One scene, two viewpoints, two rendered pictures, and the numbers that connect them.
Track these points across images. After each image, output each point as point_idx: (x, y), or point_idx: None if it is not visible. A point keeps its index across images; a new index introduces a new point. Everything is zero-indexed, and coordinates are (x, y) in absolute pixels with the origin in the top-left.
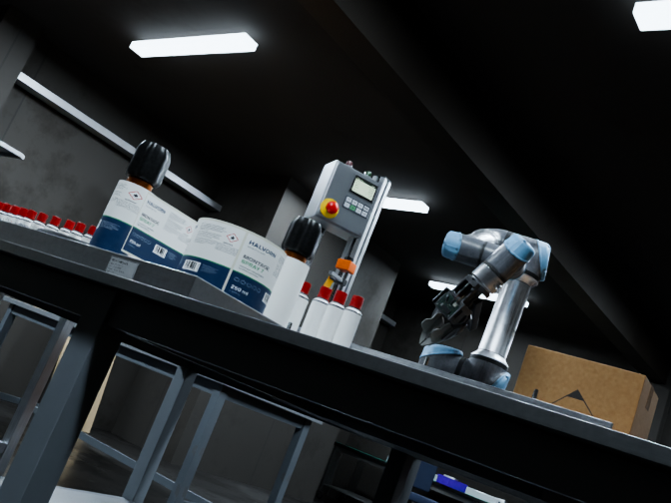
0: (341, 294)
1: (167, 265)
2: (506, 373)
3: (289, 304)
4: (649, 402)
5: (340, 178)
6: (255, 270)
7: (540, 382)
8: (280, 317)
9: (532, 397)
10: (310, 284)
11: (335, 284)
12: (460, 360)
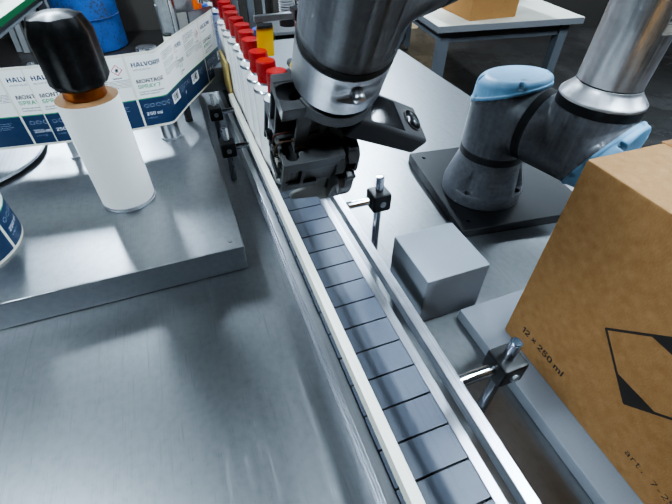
0: (259, 69)
1: (12, 139)
2: (626, 134)
3: (108, 173)
4: None
5: None
6: None
7: (595, 269)
8: (110, 192)
9: (503, 355)
10: (250, 43)
11: (295, 21)
12: (529, 109)
